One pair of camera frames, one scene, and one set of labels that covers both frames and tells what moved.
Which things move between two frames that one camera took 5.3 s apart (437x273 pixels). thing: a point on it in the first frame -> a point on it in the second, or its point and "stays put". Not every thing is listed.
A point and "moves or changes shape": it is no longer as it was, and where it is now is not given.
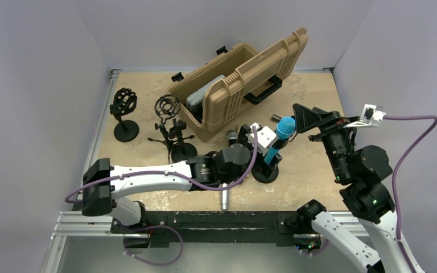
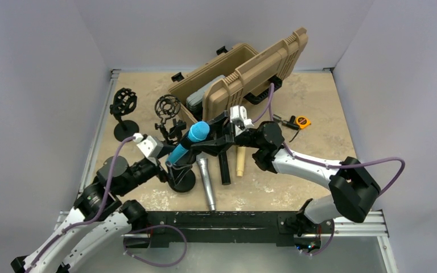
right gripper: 328,121 -> 229,138
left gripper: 244,131 -> 162,173
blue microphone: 285,128 -> 198,132
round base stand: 268,173 moves or changes shape
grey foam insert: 197,98 stays put
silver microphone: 225,198 moves or changes shape
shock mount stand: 124,102 stays put
